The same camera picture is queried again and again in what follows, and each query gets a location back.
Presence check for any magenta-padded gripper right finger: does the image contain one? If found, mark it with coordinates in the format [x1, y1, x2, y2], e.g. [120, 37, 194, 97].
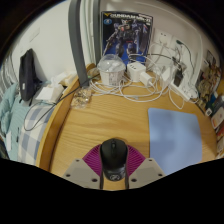
[123, 143, 167, 191]

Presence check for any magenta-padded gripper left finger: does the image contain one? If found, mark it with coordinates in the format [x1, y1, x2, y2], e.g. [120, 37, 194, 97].
[61, 143, 105, 191]

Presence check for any black computer mouse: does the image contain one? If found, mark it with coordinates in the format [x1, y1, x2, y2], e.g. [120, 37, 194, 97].
[99, 138, 129, 183]

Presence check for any light blue mouse pad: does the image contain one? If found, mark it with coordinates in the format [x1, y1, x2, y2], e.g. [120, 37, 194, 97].
[147, 107, 203, 176]

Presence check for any blue checkered bedding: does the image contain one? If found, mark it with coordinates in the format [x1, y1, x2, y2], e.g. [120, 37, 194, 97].
[18, 103, 56, 166]

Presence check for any crumpled clear plastic wrapper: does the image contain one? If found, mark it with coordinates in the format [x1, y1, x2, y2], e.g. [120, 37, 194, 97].
[70, 87, 93, 110]

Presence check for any teal blanket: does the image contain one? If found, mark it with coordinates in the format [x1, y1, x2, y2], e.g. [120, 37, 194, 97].
[0, 83, 22, 162]

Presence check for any black power adapter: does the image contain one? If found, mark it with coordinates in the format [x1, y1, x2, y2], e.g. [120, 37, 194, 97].
[173, 68, 185, 88]

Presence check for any white multi-port charger block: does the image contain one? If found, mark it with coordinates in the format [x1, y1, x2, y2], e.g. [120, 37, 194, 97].
[126, 61, 148, 83]

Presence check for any black bag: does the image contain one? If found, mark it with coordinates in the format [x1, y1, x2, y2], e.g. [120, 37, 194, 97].
[18, 48, 43, 103]

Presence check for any clear domed plastic cup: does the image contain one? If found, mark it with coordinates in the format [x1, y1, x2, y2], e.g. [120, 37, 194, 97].
[97, 53, 127, 87]

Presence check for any robot model kit box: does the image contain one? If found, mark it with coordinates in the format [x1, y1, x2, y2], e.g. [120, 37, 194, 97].
[100, 10, 154, 66]

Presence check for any thin black cable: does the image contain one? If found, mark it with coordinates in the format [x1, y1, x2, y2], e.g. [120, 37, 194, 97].
[23, 78, 98, 132]

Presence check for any tangle of white cables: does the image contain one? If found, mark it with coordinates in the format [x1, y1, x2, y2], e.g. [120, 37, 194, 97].
[89, 53, 188, 111]

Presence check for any grey metal frame pole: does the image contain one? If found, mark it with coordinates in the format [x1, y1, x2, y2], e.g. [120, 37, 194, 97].
[68, 0, 90, 87]

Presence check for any white wall socket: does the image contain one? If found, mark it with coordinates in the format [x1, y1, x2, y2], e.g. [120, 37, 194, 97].
[151, 29, 178, 52]

